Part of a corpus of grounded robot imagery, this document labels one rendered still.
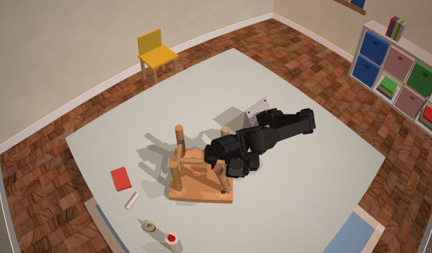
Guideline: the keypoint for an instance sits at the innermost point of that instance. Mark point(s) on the tan roll of masking tape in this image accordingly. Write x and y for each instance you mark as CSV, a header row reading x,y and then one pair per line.
x,y
150,229

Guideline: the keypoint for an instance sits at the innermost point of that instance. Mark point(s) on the orange-brown wooden stool seat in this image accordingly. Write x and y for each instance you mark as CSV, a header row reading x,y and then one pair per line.
x,y
200,183

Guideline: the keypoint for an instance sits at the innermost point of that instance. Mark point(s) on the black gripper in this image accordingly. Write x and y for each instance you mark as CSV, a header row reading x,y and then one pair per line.
x,y
252,162

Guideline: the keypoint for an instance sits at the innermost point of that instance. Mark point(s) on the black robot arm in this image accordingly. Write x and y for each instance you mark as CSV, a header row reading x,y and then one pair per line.
x,y
260,138

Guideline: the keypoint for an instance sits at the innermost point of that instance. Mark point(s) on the red rectangular block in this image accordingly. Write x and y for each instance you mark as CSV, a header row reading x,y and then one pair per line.
x,y
121,179

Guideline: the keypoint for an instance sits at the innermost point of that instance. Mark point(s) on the tan wooden stool legs with crossbar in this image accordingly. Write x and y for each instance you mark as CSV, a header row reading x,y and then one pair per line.
x,y
175,166

